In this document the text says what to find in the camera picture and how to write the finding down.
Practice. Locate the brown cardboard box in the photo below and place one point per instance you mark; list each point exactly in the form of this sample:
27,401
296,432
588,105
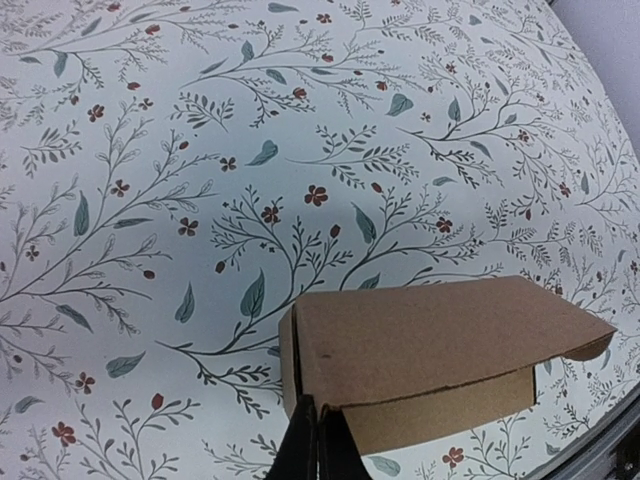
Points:
408,365

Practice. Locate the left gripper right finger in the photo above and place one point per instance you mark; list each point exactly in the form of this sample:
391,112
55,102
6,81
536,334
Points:
339,458

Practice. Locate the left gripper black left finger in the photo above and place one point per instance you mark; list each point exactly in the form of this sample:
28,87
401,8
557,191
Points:
296,458

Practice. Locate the floral patterned table mat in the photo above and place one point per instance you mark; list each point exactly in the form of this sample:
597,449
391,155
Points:
175,174

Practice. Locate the front aluminium rail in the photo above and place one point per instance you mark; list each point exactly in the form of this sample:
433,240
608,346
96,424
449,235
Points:
610,452

